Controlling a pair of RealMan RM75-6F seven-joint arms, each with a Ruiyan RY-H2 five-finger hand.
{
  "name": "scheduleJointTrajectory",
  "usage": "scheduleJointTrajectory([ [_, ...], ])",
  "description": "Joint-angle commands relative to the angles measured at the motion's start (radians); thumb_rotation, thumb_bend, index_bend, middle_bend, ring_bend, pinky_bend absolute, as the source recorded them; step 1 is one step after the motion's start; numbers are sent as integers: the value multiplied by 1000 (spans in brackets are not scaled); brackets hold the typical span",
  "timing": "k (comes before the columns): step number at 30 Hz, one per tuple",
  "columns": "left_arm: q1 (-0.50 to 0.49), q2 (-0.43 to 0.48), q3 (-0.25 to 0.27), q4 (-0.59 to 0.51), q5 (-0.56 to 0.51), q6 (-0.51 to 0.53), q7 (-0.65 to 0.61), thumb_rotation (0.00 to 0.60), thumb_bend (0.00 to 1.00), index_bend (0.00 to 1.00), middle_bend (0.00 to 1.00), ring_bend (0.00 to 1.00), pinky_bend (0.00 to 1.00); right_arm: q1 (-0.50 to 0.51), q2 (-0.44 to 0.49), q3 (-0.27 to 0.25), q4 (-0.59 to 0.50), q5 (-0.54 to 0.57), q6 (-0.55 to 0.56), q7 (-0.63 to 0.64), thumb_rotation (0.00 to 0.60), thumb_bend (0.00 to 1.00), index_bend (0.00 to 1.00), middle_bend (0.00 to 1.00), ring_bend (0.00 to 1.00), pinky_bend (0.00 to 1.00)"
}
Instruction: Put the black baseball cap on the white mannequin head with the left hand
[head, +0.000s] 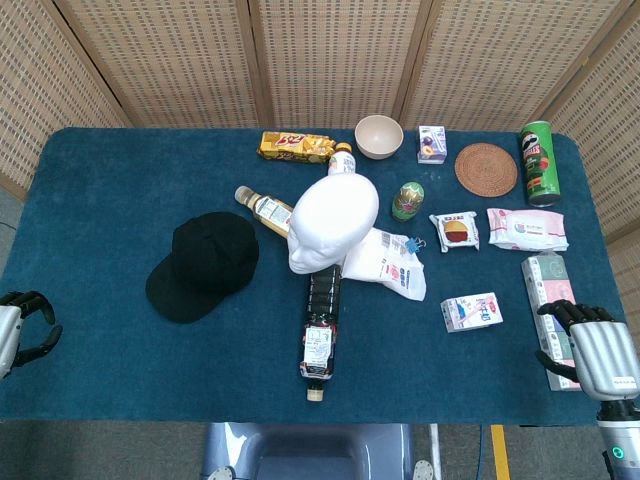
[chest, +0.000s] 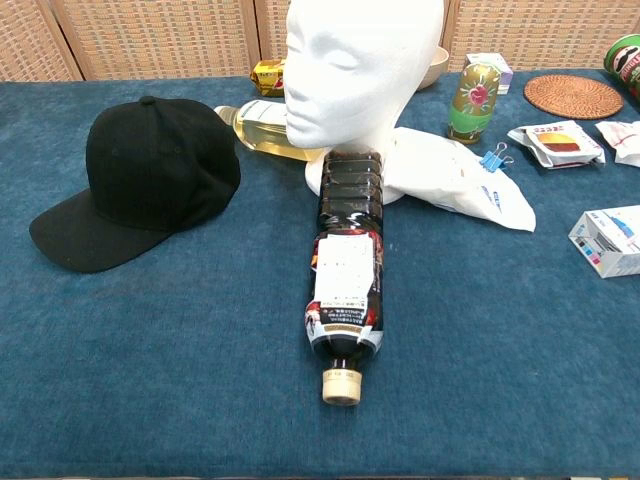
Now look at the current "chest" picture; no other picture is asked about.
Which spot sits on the green gold egg doll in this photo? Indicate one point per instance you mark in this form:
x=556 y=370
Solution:
x=475 y=100

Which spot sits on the dark drink plastic bottle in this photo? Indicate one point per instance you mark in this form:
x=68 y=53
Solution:
x=345 y=280

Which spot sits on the white blue milk carton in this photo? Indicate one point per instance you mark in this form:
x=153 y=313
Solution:
x=610 y=245

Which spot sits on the pale yellow tea bottle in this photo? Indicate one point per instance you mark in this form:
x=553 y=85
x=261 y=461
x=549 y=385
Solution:
x=260 y=136

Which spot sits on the beige bowl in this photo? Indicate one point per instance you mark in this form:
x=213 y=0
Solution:
x=433 y=67

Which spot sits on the white plastic bag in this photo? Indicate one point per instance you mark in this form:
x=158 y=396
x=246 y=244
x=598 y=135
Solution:
x=450 y=175

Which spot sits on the round woven rattan coaster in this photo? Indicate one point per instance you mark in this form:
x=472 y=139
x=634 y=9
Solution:
x=574 y=97

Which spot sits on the woven folding screen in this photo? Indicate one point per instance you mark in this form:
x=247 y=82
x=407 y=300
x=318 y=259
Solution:
x=150 y=35

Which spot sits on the white foam mannequin head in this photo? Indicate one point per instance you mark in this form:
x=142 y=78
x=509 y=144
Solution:
x=360 y=65

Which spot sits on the cake snack packet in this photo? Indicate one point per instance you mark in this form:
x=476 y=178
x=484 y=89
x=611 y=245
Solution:
x=557 y=142

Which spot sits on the pink wet wipes pack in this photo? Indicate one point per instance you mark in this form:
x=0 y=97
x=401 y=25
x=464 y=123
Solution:
x=622 y=142

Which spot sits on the yellow snack packet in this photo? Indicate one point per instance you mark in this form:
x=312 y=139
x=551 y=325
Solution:
x=267 y=77

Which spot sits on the blue tablecloth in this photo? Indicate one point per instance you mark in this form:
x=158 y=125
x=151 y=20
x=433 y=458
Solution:
x=150 y=350

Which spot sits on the black baseball cap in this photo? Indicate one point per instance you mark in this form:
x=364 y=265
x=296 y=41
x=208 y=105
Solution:
x=150 y=165

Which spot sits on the blue binder clip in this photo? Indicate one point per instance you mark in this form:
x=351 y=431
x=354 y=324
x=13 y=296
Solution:
x=492 y=160

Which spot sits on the green Pringles can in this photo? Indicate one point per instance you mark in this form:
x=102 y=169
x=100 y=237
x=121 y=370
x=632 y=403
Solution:
x=627 y=65

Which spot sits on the purple white juice carton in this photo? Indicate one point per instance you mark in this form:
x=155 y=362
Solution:
x=504 y=75

